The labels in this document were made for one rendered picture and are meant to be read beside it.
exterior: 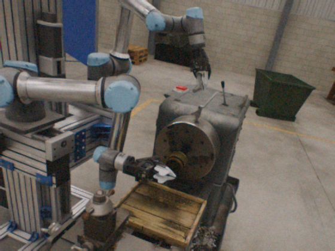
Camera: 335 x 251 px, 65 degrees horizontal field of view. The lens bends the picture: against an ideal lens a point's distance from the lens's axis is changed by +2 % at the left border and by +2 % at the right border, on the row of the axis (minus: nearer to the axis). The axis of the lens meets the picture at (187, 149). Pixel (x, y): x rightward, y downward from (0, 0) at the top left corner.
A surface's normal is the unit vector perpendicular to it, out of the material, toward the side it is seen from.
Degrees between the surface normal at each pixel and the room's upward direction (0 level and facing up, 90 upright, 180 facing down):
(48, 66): 90
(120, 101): 89
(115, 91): 90
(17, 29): 90
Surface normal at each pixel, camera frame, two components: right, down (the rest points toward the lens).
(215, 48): -0.20, 0.41
